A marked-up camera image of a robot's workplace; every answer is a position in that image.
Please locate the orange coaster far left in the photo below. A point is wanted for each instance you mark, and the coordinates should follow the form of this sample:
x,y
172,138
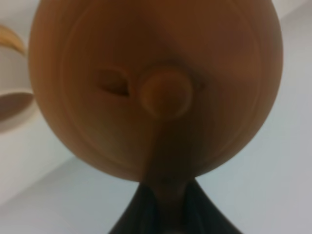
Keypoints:
x,y
9,39

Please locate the brown clay teapot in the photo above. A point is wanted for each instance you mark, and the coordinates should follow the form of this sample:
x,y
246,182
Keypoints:
x,y
155,91

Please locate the white teacup far left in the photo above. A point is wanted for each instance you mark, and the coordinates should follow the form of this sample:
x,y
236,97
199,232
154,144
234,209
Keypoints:
x,y
17,101

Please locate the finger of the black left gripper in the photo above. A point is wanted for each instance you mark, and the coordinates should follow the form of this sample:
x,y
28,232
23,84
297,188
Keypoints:
x,y
141,216
201,216

